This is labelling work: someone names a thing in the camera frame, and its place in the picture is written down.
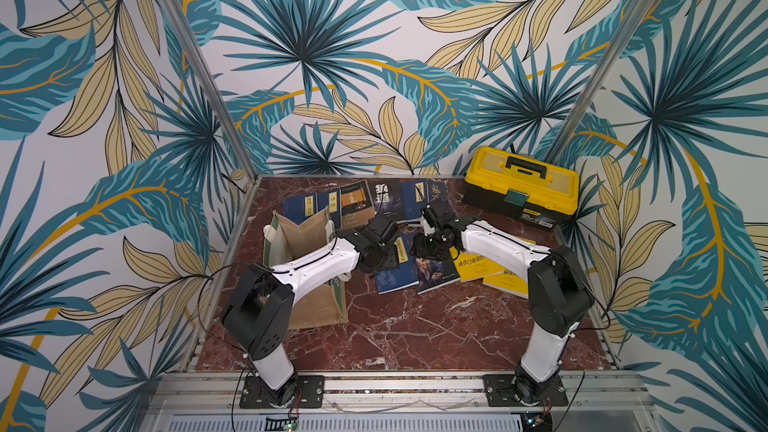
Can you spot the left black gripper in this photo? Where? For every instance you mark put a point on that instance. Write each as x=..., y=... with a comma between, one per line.
x=392, y=260

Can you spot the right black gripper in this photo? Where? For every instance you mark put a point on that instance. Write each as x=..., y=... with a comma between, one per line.
x=432, y=237

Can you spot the old man portrait book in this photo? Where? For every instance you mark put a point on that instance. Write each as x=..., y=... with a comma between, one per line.
x=433, y=274

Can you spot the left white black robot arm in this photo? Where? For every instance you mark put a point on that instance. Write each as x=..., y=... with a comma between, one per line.
x=258, y=313

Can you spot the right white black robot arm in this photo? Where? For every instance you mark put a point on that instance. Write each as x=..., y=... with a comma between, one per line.
x=558, y=295

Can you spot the yellow book blue hair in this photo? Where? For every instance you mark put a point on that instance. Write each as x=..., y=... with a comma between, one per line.
x=471, y=266

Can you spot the brown cover book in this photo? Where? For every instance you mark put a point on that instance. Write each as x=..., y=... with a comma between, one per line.
x=357, y=207

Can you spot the dark wolf title book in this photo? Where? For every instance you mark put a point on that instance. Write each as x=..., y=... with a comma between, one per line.
x=387, y=198

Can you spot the dark blue Guiguzi book back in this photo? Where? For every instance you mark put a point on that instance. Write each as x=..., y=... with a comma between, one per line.
x=436, y=190

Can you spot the blue book back right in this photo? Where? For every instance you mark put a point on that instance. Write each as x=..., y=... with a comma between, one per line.
x=415, y=194

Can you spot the blue book far left back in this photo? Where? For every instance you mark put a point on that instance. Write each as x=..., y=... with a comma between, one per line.
x=299, y=208

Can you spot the yellow black toolbox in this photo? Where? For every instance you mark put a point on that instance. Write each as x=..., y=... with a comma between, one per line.
x=521, y=188

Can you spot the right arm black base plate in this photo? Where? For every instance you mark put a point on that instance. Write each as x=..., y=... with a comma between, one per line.
x=498, y=389

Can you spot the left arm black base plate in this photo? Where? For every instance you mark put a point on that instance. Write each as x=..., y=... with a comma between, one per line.
x=304, y=391

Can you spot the aluminium front rail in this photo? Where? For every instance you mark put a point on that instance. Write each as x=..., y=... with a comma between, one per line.
x=404, y=401

